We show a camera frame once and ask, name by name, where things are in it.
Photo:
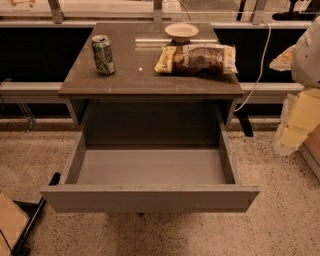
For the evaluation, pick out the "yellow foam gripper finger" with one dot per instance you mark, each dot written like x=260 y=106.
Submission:
x=299 y=117

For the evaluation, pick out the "grey top drawer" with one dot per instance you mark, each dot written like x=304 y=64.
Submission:
x=150 y=157

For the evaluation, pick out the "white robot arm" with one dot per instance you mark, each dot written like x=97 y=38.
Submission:
x=303 y=58

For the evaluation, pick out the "grey drawer cabinet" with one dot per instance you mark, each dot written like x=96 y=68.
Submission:
x=136 y=48

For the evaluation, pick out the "cardboard box right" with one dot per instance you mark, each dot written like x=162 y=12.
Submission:
x=310 y=150

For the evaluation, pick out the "cardboard box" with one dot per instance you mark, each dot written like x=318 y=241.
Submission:
x=310 y=150
x=12 y=222

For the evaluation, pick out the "chip bag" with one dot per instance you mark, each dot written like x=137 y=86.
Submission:
x=197 y=59

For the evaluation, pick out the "beige paper bowl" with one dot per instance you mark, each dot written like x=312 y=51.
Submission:
x=181 y=32

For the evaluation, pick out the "green soda can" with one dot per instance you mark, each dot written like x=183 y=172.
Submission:
x=101 y=46

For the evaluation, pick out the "black rolling stand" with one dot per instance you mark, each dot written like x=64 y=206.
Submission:
x=33 y=211

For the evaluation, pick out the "cardboard box left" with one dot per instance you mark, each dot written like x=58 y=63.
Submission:
x=12 y=222

